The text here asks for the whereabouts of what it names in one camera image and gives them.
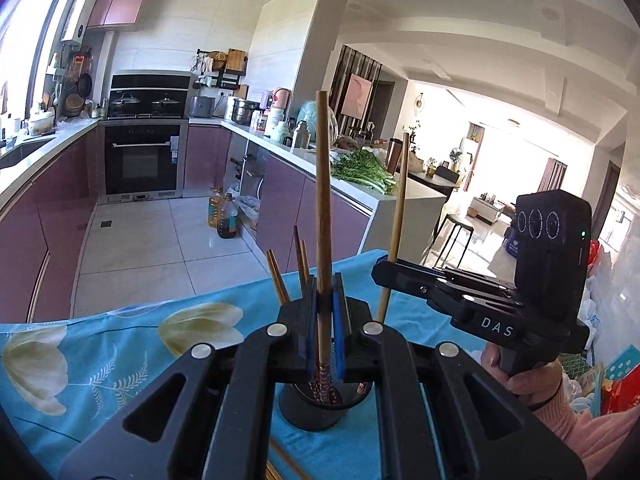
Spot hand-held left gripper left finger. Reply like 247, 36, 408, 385
59, 272, 323, 480

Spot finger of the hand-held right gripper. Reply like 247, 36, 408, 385
371, 264, 524, 322
378, 255, 522, 297

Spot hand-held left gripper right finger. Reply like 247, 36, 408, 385
333, 271, 587, 480

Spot black mesh utensil holder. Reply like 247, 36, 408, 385
277, 295, 375, 433

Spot person's right forearm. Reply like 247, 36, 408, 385
532, 395, 640, 480

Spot person's right hand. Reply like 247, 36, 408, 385
480, 344, 565, 412

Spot blue and white bag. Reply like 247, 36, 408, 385
501, 227, 521, 261

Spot pile of white plastic bags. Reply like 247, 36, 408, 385
580, 247, 618, 346

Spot black stool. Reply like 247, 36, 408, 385
429, 213, 474, 270

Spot white low cabinet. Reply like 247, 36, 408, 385
469, 195, 505, 226

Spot brown curtain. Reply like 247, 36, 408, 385
536, 157, 568, 207

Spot dark door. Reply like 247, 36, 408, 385
590, 160, 622, 242

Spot dark dining table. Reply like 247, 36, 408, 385
406, 167, 462, 198

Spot bunch of green vegetables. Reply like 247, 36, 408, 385
330, 149, 397, 196

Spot blue patterned box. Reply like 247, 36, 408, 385
602, 344, 635, 381

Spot brown tumbler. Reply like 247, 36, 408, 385
385, 137, 404, 175

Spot pink peninsula base cabinets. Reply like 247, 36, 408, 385
184, 120, 448, 273

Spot red packet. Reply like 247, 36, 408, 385
597, 362, 640, 417

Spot dark sauce bottle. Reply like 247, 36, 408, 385
216, 192, 240, 240

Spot white plastic bag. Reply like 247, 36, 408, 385
234, 194, 262, 231

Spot blue floral tablecloth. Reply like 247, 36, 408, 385
0, 250, 483, 480

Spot mint green appliance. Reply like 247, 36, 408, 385
298, 101, 333, 136

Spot steel stockpot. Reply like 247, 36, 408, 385
231, 98, 261, 126

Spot black built-in oven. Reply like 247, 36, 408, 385
103, 121, 188, 198

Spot silver countertop appliance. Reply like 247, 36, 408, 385
188, 95, 216, 119

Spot black pot with glass lid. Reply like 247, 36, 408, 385
151, 92, 182, 117
109, 91, 142, 117

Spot pink sink base cabinets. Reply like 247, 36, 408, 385
0, 122, 103, 323

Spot black range hood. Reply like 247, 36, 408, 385
109, 70, 197, 121

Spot kitchen sink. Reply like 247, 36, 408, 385
0, 135, 57, 170

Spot white bowl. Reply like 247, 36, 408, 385
27, 111, 54, 136

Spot white water heater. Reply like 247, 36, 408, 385
60, 0, 98, 43

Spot kitchen window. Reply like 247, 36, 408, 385
0, 0, 68, 111

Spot pink wall picture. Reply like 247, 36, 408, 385
341, 73, 374, 121

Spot dark slatted wall panel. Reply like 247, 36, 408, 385
327, 45, 383, 128

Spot black wall rack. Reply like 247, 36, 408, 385
196, 49, 249, 92

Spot pink wall cabinet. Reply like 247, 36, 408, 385
86, 0, 153, 31

